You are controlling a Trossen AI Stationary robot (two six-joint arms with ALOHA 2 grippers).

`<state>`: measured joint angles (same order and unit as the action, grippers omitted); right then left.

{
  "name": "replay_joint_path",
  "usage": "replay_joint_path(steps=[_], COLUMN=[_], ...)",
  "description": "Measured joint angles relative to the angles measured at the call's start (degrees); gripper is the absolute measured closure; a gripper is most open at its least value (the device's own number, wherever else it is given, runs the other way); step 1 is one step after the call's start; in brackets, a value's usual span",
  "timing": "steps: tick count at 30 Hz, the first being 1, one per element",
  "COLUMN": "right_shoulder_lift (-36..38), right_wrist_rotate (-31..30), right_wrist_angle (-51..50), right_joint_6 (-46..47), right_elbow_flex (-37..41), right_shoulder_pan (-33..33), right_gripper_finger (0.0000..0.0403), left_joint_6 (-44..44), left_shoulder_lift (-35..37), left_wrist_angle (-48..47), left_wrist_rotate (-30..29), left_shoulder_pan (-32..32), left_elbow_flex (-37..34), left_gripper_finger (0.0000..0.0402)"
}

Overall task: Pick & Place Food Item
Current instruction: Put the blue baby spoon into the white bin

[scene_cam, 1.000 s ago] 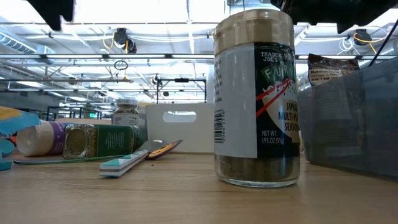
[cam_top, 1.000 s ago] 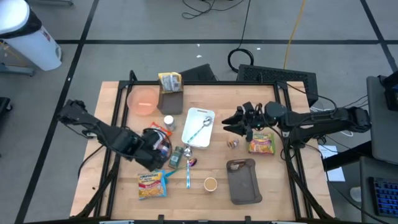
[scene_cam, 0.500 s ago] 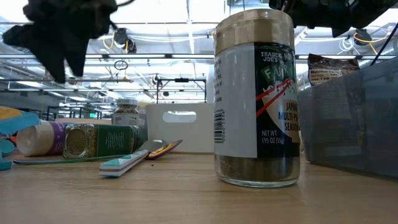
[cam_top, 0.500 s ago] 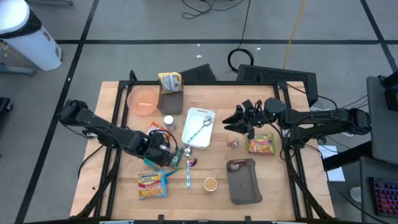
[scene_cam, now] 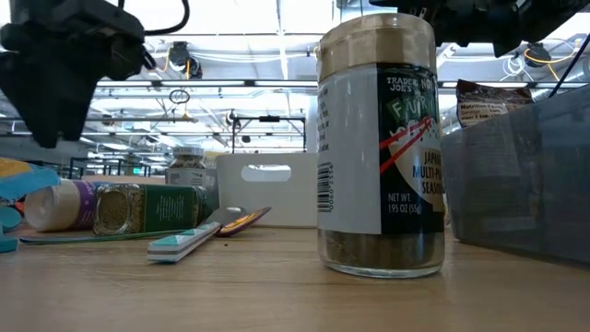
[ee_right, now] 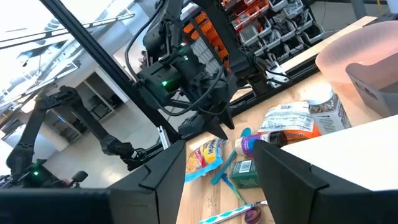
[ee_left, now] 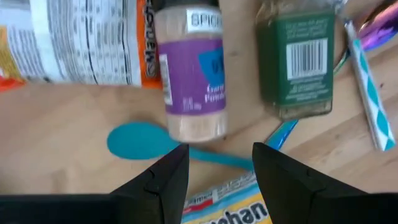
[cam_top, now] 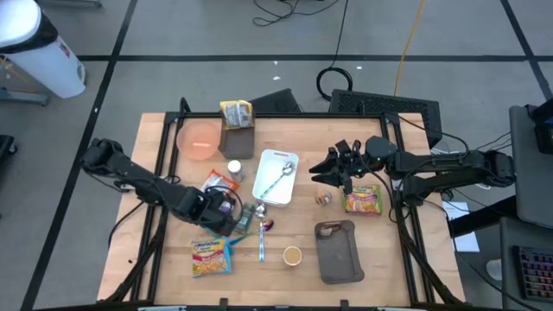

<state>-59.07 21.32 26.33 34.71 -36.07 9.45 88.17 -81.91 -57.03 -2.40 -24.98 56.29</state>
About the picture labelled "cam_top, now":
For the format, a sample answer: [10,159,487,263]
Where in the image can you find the blue Maruchan ramen packet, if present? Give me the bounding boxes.
[191,238,233,277]

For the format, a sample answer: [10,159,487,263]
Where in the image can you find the black cable loop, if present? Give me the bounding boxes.
[385,202,403,224]

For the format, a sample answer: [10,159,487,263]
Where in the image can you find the black object on desk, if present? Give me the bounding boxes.
[524,98,553,156]

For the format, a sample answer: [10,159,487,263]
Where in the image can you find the black aluminium table frame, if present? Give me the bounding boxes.
[101,97,466,311]

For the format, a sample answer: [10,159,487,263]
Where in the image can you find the dark grey plastic bin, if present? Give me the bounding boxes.
[314,219,366,286]
[218,110,257,160]

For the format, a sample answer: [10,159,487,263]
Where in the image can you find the yellow ramen packet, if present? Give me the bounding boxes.
[219,98,255,130]

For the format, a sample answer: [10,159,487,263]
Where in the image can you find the green ramen packet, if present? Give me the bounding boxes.
[341,184,384,216]

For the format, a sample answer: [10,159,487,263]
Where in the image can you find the white-lidded spice jar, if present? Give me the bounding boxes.
[226,159,245,182]

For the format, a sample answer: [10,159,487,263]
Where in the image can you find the yellow floor cable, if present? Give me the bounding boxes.
[392,0,427,97]

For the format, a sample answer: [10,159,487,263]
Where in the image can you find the black desk beam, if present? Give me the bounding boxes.
[448,196,519,238]

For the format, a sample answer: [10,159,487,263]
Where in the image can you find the black keyboard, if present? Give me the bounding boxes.
[512,244,553,303]

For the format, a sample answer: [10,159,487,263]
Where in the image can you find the black flat panel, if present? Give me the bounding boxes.
[249,88,303,114]

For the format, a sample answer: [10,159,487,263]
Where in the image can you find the black power cable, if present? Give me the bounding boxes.
[106,200,147,250]

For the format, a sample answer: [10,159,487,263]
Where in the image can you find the black looped floor cable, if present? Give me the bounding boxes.
[252,0,342,27]

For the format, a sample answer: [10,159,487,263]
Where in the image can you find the black coiled floor cable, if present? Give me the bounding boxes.
[315,0,353,103]

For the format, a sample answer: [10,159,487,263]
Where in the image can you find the black equipment piece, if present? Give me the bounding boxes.
[0,134,19,160]

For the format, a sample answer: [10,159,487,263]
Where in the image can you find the orange ramen packet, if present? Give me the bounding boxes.
[201,168,240,194]

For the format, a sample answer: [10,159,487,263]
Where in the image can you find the grey metal bar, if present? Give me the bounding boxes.
[36,0,104,9]

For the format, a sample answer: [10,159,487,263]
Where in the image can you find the green-labelled spice jar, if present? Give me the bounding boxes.
[235,201,257,236]

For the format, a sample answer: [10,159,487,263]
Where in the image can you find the iridescent spoon teal handle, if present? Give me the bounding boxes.
[231,219,276,247]

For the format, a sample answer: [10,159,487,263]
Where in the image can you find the grey computer mouse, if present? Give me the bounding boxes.
[486,258,505,282]

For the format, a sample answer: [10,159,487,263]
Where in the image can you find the silver spoon teal patterned handle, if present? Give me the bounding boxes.
[258,161,297,200]
[254,201,268,263]

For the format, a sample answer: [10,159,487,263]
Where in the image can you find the white trash can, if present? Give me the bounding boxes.
[0,0,87,99]

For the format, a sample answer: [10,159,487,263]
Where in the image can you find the gold-lidded furikake jar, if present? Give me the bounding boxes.
[283,245,303,268]

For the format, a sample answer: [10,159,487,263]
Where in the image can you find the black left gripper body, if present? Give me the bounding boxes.
[183,194,226,225]

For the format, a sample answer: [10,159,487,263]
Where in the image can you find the pink translucent bowl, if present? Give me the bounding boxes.
[175,119,222,162]

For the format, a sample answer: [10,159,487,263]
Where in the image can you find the white plastic bin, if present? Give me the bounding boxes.
[251,149,300,207]

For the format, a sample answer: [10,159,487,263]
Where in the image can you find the white paper sheet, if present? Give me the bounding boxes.
[442,200,480,254]

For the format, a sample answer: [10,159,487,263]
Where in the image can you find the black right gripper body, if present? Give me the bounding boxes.
[330,140,368,195]

